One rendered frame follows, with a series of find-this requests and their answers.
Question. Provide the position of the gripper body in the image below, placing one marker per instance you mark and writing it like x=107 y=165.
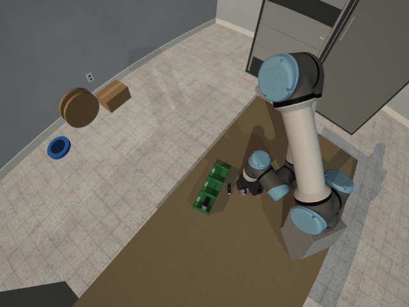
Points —
x=253 y=185

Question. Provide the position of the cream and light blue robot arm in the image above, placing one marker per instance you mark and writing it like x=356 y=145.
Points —
x=294 y=83

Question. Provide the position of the green rack of three bins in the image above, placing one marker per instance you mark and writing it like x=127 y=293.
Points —
x=211 y=188

